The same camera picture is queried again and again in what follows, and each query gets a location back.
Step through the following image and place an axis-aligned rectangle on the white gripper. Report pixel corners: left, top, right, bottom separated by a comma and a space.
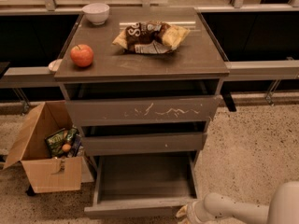
176, 201, 208, 224

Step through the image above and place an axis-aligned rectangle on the grey drawer cabinet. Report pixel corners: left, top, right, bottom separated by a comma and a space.
53, 6, 231, 185

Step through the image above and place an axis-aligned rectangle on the grey top drawer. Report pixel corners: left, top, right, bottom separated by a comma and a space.
66, 95, 220, 126

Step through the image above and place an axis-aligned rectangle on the white bowl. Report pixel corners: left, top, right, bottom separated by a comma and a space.
82, 3, 110, 25

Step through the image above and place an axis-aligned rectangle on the white round disc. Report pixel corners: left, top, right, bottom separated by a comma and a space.
48, 59, 62, 73

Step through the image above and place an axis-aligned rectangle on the grey metal railing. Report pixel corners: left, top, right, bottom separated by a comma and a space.
0, 60, 299, 88

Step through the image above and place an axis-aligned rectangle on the brown yellow chip bag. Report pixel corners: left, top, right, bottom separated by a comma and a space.
112, 21, 190, 54

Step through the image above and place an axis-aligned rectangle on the green snack bag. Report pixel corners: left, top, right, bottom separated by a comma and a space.
45, 128, 67, 157

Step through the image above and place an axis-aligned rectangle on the grey bottom drawer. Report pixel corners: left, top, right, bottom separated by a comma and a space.
85, 152, 198, 219

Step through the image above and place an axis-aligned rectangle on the grey middle drawer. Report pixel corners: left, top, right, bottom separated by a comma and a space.
82, 121, 206, 156

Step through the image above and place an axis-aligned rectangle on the small orange fruit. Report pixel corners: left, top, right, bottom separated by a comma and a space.
62, 144, 71, 152

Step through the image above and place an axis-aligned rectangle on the red apple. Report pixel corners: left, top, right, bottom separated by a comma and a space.
70, 44, 93, 67

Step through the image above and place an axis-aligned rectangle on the cardboard box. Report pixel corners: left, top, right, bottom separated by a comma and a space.
4, 101, 82, 193

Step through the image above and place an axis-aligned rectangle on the dark green can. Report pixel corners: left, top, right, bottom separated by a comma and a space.
65, 127, 78, 145

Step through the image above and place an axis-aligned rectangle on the grey drawer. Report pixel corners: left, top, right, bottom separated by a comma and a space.
85, 152, 198, 219
82, 121, 206, 156
66, 95, 220, 126

